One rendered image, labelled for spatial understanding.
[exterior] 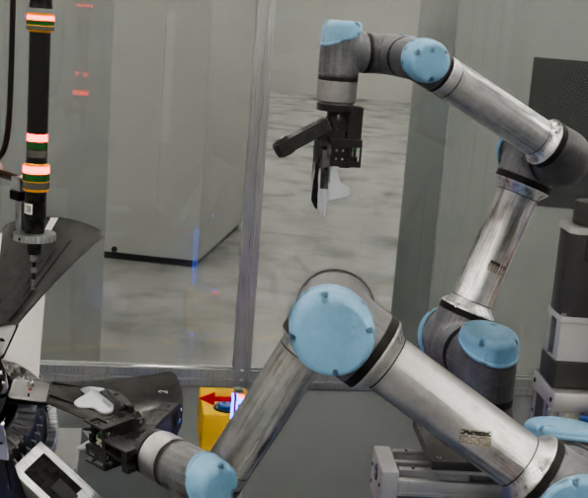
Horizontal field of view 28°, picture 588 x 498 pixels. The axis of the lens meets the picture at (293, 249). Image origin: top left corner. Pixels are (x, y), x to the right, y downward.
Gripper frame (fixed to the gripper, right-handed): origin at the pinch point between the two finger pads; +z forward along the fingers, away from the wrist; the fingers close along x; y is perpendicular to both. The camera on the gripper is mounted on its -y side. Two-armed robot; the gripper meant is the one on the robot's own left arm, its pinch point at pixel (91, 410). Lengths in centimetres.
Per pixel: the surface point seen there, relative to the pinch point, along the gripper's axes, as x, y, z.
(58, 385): -0.6, -1.2, 11.2
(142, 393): 1.6, -12.5, 2.6
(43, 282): -17.1, -3.9, 18.3
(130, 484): 53, -48, 58
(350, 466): 52, -91, 26
